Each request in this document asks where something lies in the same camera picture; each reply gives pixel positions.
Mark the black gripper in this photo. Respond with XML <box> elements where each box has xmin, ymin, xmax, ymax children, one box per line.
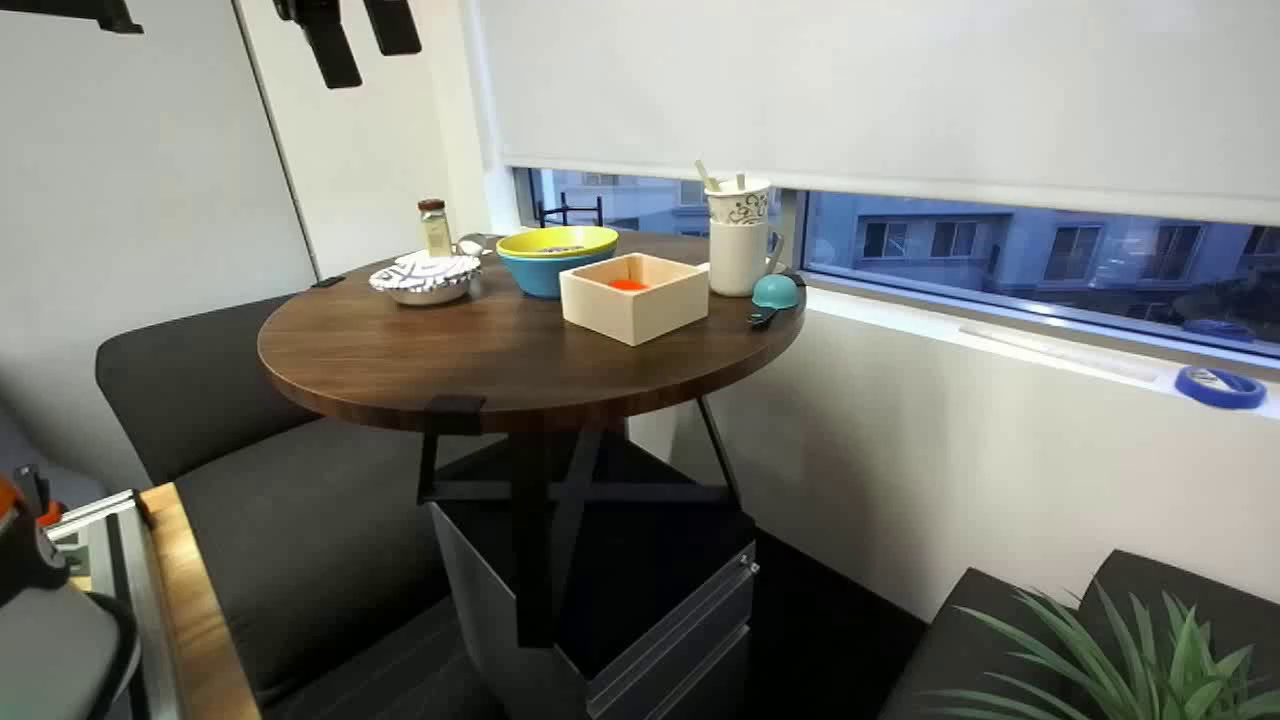
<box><xmin>270</xmin><ymin>0</ymin><xmax>425</xmax><ymax>88</ymax></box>

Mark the light wooden box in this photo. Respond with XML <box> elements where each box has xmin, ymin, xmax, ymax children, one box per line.
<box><xmin>559</xmin><ymin>253</ymin><xmax>707</xmax><ymax>346</ymax></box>

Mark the small brown-lidded jar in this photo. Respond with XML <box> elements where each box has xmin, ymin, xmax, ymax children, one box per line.
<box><xmin>414</xmin><ymin>198</ymin><xmax>453</xmax><ymax>257</ymax></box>

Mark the patterned paper plate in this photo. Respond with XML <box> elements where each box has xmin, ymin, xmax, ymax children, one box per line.
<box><xmin>367</xmin><ymin>253</ymin><xmax>480</xmax><ymax>307</ymax></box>

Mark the blue and yellow bowl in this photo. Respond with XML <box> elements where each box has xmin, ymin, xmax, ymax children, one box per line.
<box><xmin>496</xmin><ymin>222</ymin><xmax>620</xmax><ymax>300</ymax></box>

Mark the round dark wooden table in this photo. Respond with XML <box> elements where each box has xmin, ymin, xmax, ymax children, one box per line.
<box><xmin>255</xmin><ymin>267</ymin><xmax>802</xmax><ymax>649</ymax></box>

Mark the dark grey bench sofa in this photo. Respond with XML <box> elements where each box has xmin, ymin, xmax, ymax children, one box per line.
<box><xmin>97</xmin><ymin>300</ymin><xmax>508</xmax><ymax>720</ymax></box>

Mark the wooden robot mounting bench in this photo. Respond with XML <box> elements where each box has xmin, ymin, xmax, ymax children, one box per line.
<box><xmin>53</xmin><ymin>481</ymin><xmax>262</xmax><ymax>720</ymax></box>

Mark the white roller window blind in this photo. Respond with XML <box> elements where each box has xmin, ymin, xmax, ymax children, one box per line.
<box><xmin>475</xmin><ymin>0</ymin><xmax>1280</xmax><ymax>222</ymax></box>

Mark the blue tape roll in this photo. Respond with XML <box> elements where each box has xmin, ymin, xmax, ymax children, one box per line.
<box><xmin>1174</xmin><ymin>366</ymin><xmax>1268</xmax><ymax>408</ymax></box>

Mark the green potted plant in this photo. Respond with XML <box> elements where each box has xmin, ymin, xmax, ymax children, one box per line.
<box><xmin>938</xmin><ymin>590</ymin><xmax>1280</xmax><ymax>720</ymax></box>

